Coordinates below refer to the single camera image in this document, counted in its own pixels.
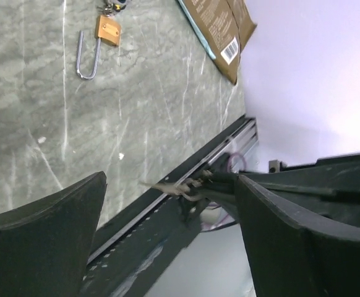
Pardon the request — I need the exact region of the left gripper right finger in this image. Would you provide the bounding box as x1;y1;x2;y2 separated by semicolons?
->
234;176;360;296

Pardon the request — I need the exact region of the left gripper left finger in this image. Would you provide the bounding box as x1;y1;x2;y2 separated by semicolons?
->
0;171;106;296

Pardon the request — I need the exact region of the small key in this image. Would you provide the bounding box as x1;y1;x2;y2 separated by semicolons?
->
139;170;213;202

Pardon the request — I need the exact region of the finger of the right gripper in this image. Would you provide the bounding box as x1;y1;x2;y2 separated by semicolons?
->
210;160;360;230

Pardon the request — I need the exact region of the long shackle brass padlock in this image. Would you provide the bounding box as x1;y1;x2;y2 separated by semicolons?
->
75;15;122;80

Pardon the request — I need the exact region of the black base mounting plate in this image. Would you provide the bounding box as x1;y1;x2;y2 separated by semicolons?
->
79;116;257;296

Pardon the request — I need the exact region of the brown foil package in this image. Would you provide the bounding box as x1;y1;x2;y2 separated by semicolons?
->
178;0;257;85

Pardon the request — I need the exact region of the key bunch with panda charm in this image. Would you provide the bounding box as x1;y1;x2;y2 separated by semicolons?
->
96;0;128;16

